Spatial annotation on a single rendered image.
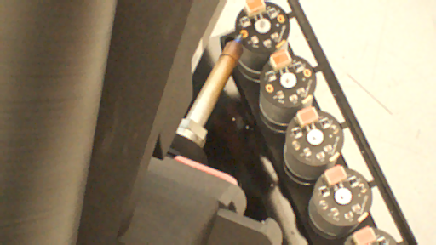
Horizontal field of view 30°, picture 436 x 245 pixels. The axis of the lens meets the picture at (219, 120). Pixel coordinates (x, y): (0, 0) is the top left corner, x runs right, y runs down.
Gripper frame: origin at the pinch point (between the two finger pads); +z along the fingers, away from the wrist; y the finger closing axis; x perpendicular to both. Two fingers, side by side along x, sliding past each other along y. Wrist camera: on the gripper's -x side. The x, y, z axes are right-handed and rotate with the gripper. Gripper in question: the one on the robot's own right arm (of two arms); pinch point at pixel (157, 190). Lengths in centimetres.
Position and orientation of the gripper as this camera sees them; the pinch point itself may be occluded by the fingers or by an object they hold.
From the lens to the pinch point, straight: 31.2
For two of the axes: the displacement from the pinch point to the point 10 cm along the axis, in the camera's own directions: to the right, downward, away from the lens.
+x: -3.2, 9.2, 2.3
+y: -9.2, -3.5, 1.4
